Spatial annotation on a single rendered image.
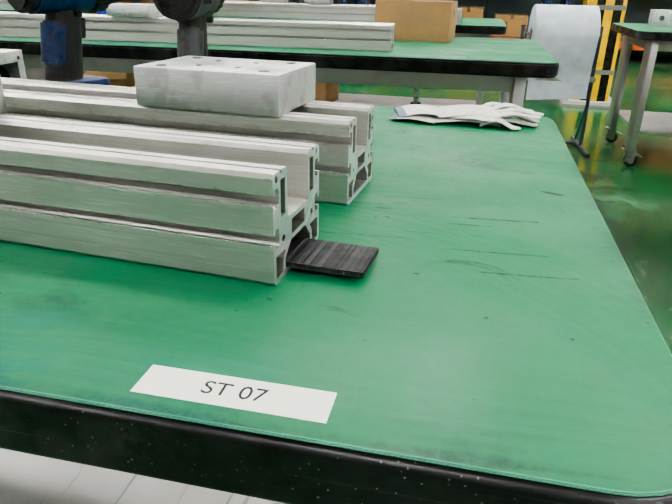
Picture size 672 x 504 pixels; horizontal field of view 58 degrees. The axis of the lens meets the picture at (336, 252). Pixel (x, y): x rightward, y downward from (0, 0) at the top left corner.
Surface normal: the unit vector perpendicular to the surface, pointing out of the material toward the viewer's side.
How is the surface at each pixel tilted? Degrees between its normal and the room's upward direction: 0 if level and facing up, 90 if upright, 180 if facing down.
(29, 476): 0
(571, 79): 92
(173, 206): 90
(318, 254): 0
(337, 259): 0
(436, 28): 89
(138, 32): 90
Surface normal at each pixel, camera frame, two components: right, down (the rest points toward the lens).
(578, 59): -0.17, 0.59
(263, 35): -0.18, 0.40
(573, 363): 0.02, -0.91
